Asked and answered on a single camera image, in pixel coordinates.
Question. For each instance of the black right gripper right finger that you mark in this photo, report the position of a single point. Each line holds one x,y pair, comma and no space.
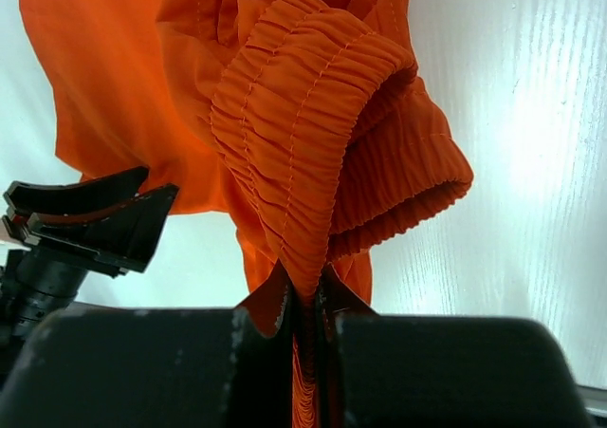
378,370

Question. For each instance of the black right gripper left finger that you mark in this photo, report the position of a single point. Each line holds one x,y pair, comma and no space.
221,367

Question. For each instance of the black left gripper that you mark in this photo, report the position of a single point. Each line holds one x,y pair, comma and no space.
36,279

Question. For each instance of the orange shorts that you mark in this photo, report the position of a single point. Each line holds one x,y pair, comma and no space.
304,120

